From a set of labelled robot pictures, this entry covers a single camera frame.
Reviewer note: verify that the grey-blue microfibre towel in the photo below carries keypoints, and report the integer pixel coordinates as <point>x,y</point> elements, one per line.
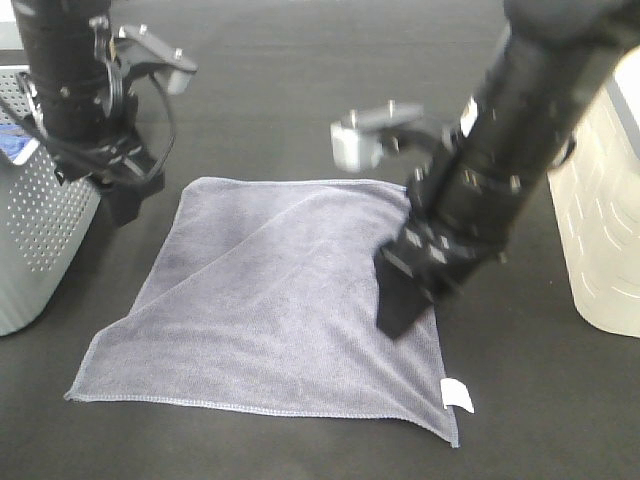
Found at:
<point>262,300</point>

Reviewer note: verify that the grey perforated plastic basket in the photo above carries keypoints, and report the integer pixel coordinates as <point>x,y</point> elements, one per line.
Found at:
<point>43,224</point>

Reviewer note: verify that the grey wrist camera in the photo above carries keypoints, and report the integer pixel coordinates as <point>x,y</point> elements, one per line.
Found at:
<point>361,139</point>
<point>141,53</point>

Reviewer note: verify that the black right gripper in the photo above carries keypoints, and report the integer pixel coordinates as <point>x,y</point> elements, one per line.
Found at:
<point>460,217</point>

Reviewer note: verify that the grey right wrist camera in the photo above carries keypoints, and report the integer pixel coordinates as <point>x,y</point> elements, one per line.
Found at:
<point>361,139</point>

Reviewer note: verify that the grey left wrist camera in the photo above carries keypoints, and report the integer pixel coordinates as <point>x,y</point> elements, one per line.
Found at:
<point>141,53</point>

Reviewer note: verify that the blue cloth in grey basket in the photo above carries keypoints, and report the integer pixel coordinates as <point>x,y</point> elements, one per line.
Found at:
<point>17,148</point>

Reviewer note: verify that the cream white plastic basket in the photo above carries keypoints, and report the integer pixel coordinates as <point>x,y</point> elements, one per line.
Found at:
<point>595,195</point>

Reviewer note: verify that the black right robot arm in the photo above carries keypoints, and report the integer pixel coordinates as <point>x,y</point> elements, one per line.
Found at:
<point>555,58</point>

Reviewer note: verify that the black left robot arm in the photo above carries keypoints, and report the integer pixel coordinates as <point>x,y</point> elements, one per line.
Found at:
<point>81,110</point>

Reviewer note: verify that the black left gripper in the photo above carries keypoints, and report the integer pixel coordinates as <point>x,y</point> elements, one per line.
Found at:
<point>120,165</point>

